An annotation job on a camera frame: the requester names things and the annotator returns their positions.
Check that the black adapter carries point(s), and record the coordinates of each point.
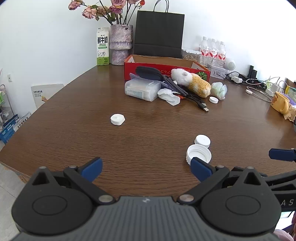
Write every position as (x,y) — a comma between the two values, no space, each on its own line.
(252,72)

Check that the red cardboard box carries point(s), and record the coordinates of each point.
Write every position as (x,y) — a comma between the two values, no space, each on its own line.
(129,69)

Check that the clear red label water bottle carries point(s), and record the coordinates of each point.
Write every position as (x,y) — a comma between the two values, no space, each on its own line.
(204,51)
(213,52)
(222,54)

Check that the yellow mug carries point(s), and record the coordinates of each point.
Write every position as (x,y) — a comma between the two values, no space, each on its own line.
(278,102)

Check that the white charger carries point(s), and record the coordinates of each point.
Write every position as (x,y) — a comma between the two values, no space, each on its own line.
(237,79)

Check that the white tissue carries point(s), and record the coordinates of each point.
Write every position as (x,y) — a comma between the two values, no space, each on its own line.
(170,97)

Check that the black paper bag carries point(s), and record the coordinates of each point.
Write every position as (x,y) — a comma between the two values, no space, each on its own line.
(159,30)

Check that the white yellow plush toy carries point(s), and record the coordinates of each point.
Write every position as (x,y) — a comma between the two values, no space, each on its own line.
(198,85)

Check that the translucent plastic box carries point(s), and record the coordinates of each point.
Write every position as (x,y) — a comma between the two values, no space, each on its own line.
(141,89)

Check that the purple white vase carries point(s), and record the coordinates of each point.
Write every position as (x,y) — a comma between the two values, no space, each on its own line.
(120,37)

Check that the blue printed carton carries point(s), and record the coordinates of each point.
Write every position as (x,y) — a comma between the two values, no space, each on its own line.
(8,132)

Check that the white green milk carton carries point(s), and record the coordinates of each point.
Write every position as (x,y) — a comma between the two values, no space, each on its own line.
(103,46)

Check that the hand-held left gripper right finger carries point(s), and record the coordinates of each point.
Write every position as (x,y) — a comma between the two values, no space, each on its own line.
(201,169)

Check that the white leaning board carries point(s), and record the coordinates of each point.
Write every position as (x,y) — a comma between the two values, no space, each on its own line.
(46,95)

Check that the clear lidded food container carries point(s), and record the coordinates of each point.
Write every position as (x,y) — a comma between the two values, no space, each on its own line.
(190,55)

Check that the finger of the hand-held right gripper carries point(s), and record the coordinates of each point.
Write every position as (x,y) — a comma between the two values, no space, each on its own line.
(282,154)
(284,177)

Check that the white wall socket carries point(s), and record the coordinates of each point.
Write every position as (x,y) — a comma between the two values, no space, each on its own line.
(9,77)

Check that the dark blue zip case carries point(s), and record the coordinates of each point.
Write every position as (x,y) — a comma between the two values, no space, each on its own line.
(148,73)

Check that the white printed tin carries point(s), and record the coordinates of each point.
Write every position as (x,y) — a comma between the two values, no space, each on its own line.
(217,72)

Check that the dried pink rose bouquet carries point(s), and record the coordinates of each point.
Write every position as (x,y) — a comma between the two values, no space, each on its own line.
(115,9)

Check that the white plastic bottle cap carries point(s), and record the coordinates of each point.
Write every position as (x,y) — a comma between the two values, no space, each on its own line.
(116,119)
(198,154)
(214,99)
(202,141)

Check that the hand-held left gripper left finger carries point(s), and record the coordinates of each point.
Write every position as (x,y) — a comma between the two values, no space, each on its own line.
(92,168)

